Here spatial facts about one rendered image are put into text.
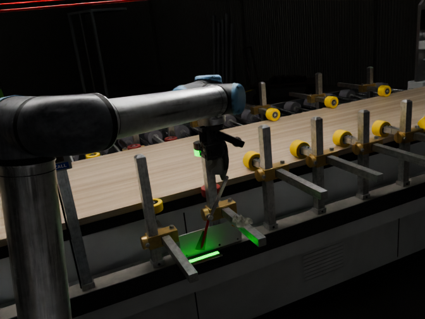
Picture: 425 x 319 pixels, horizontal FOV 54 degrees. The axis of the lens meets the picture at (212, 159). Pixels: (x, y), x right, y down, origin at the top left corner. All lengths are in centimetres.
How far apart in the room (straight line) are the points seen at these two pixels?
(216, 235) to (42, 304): 84
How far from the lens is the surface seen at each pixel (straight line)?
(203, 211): 159
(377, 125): 226
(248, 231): 143
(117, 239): 177
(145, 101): 91
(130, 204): 167
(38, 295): 97
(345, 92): 386
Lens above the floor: 154
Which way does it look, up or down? 18 degrees down
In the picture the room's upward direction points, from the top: 6 degrees counter-clockwise
